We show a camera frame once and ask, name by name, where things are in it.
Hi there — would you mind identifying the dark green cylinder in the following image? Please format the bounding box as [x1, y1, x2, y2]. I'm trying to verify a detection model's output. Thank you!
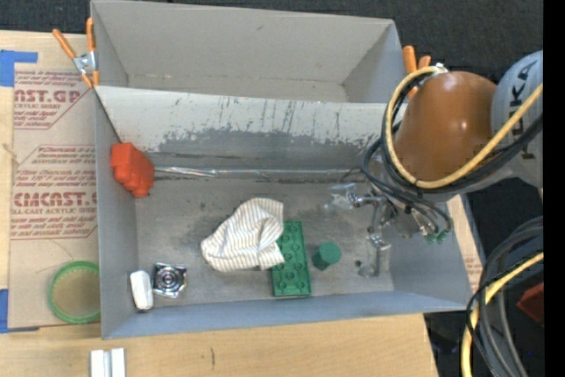
[311, 240, 343, 272]

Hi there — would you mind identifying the dark green flat block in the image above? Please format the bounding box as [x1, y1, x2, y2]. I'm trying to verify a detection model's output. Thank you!
[269, 219, 313, 298]

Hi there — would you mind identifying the shiny silver square packet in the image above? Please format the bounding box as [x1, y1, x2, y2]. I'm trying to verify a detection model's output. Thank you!
[151, 261, 188, 299]

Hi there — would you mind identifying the grey metal bin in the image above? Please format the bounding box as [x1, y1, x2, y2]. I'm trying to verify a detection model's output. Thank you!
[89, 0, 476, 341]

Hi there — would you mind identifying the white striped cloth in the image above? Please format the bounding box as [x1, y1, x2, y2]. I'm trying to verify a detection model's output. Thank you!
[200, 197, 286, 273]

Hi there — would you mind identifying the brown cardboard board red print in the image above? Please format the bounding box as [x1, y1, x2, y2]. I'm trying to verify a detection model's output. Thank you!
[0, 29, 103, 330]

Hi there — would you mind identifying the green plastic ring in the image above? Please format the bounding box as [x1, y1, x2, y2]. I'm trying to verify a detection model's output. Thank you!
[47, 260, 102, 325]

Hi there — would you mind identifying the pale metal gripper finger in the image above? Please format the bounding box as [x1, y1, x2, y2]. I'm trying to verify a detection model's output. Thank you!
[328, 183, 377, 210]
[356, 233, 393, 279]

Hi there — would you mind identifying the small white rounded block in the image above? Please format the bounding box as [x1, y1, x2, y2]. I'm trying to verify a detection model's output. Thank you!
[129, 269, 155, 312]

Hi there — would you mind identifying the orange-red toy block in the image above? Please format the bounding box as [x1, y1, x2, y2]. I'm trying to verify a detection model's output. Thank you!
[109, 141, 156, 200]

